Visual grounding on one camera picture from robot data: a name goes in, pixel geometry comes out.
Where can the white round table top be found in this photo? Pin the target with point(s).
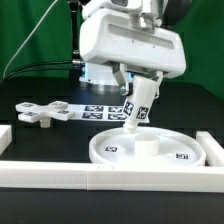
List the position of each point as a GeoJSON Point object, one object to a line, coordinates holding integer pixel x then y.
{"type": "Point", "coordinates": [147, 146]}

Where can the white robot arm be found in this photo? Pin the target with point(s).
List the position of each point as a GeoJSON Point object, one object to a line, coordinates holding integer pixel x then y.
{"type": "Point", "coordinates": [145, 15]}

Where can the white front fence bar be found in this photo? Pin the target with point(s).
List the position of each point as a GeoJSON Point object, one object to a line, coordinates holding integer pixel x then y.
{"type": "Point", "coordinates": [17, 174]}

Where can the white cross-shaped table base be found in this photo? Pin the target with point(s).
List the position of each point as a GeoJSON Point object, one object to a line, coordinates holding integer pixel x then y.
{"type": "Point", "coordinates": [31, 113]}

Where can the white marker sheet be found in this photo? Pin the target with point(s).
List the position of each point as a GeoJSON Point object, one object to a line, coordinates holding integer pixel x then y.
{"type": "Point", "coordinates": [97, 112]}

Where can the white fence bar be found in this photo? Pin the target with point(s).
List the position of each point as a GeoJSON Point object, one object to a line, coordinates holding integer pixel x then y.
{"type": "Point", "coordinates": [5, 137]}
{"type": "Point", "coordinates": [214, 151]}
{"type": "Point", "coordinates": [17, 174]}

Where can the white left fence bar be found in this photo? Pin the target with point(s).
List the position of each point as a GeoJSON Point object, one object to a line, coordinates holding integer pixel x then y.
{"type": "Point", "coordinates": [5, 137]}

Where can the white right fence bar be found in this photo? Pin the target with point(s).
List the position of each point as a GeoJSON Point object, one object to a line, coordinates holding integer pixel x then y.
{"type": "Point", "coordinates": [214, 151]}

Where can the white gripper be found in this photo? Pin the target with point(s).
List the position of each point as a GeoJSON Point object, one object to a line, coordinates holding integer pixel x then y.
{"type": "Point", "coordinates": [107, 37]}

